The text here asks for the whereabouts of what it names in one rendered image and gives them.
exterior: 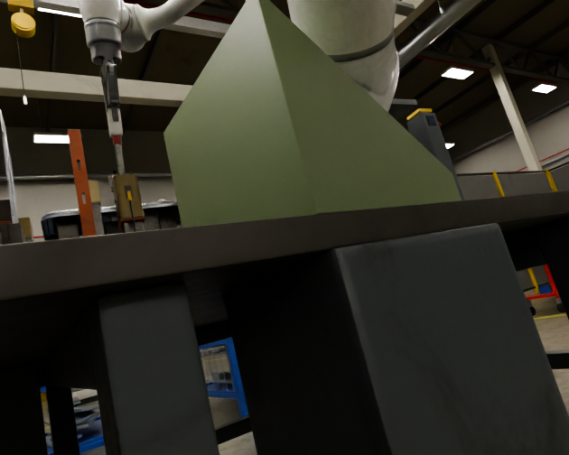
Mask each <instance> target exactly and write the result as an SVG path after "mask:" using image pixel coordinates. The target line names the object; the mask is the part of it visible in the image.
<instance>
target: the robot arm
mask: <svg viewBox="0 0 569 455"><path fill-rule="evenodd" d="M203 1H204V0H169V1H168V2H167V3H165V4H164V5H161V6H159V7H156V8H152V9H146V8H143V7H141V6H140V5H138V4H136V5H133V4H125V3H124V1H123V0H78V2H79V11H80V15H81V17H82V19H83V22H84V29H85V34H86V41H87V45H88V47H89V48H90V53H91V59H92V62H93V63H95V64H96V65H98V66H101V67H100V71H99V73H100V77H101V83H102V87H103V93H104V99H105V105H106V112H107V122H108V130H109V137H110V138H113V137H112V135H121V137H122V135H123V128H122V121H121V114H120V109H119V104H120V100H119V92H118V83H117V65H119V64H120V63H121V62H122V58H121V51H126V52H136V51H139V50H141V49H142V48H143V47H144V45H145V43H146V42H148V41H150V40H151V37H152V35H153V34H154V33H155V32H156V31H158V30H161V29H163V28H164V27H166V26H168V25H170V24H172V23H175V22H176V21H178V20H179V19H181V18H182V17H183V16H185V15H186V14H187V13H188V12H189V11H191V10H192V9H193V8H195V7H196V6H197V5H199V4H200V3H202V2H203ZM287 3H288V8H289V13H290V17H291V21H292V22H293V23H294V24H295V25H296V26H297V27H298V28H299V29H300V30H301V31H302V32H303V33H305V34H306V35H307V36H308V37H309V38H310V39H311V40H312V41H313V42H314V43H315V44H316V45H317V46H318V47H319V48H321V49H322V50H323V51H324V52H325V53H326V54H327V55H328V56H329V57H330V58H331V59H332V60H333V61H334V62H335V63H336V64H338V65H339V66H340V67H341V68H342V69H343V70H344V71H345V72H346V73H347V74H348V75H349V76H350V77H351V78H352V79H354V80H355V81H356V82H357V83H358V84H359V85H360V86H361V87H362V88H363V89H364V90H365V91H366V92H367V93H368V94H369V95H371V96H372V97H373V98H374V99H375V100H376V101H377V102H378V103H379V104H380V105H381V106H382V107H383V108H384V109H385V110H386V111H387V112H388V111H389V109H390V107H391V104H392V101H393V98H394V95H395V92H396V85H397V82H398V76H399V59H398V54H397V51H396V46H395V38H394V22H395V14H396V0H287Z"/></svg>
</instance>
